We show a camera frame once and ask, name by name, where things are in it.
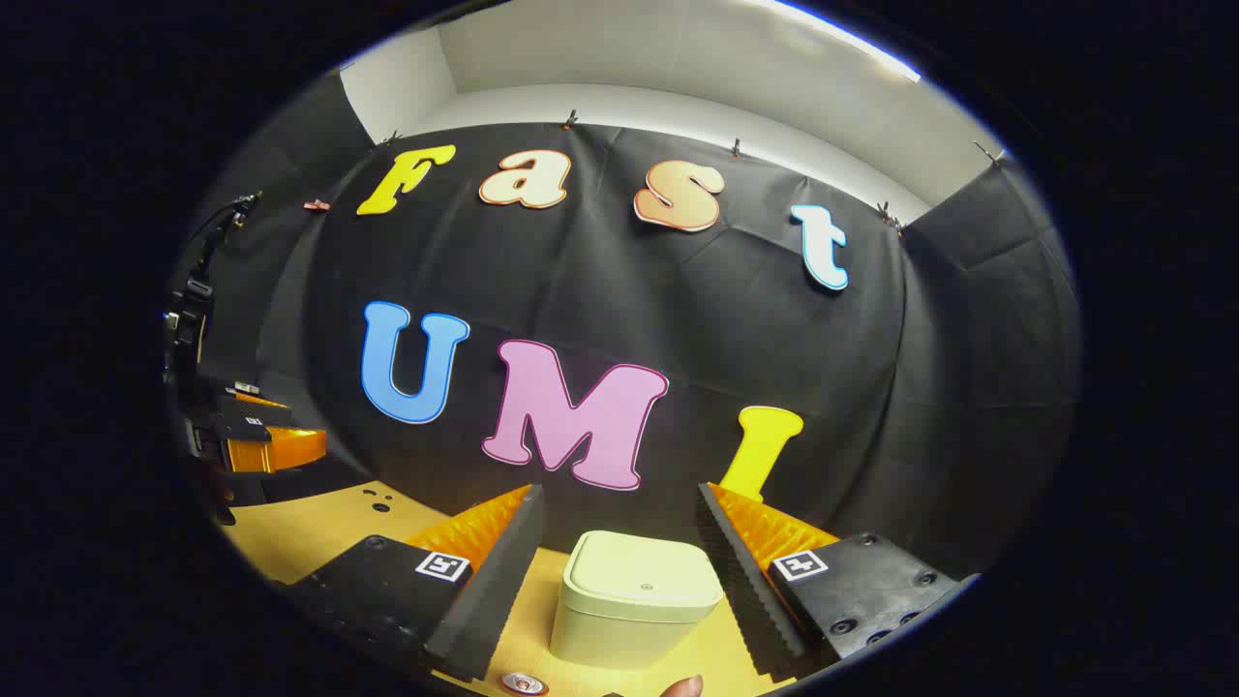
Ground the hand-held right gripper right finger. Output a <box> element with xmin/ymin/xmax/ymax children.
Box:
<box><xmin>695</xmin><ymin>482</ymin><xmax>979</xmax><ymax>679</ymax></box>

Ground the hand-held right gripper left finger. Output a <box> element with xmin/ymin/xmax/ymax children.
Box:
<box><xmin>281</xmin><ymin>484</ymin><xmax>546</xmax><ymax>683</ymax></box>

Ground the pale green desktop garbage bin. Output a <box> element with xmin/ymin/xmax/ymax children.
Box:
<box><xmin>549</xmin><ymin>530</ymin><xmax>724</xmax><ymax>671</ymax></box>

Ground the wooden desktop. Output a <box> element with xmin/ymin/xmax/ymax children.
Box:
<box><xmin>218</xmin><ymin>479</ymin><xmax>804</xmax><ymax>697</ymax></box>

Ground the black backdrop cloth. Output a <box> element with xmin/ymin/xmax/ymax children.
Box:
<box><xmin>179</xmin><ymin>73</ymin><xmax>1083</xmax><ymax>582</ymax></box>

